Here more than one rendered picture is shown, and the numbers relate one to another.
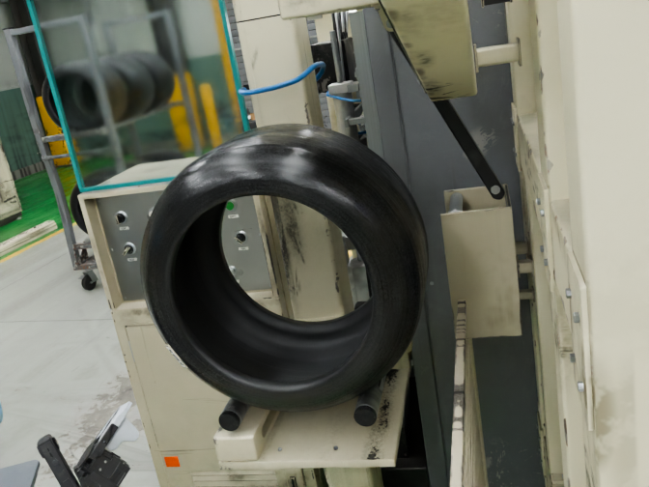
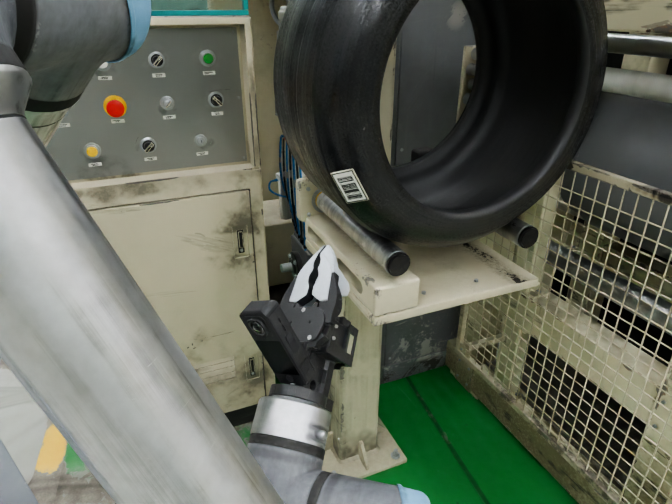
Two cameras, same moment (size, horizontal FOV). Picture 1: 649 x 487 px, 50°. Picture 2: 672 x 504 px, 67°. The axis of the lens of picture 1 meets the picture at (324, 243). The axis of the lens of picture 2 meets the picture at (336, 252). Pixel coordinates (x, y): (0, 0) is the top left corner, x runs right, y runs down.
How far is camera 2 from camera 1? 111 cm
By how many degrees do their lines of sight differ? 35
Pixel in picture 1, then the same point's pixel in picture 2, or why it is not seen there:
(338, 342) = (418, 185)
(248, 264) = (221, 132)
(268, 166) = not seen: outside the picture
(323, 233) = (389, 72)
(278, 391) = (466, 218)
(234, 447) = (397, 296)
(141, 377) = not seen: hidden behind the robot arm
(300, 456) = (453, 294)
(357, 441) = (485, 271)
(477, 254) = not seen: hidden behind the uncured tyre
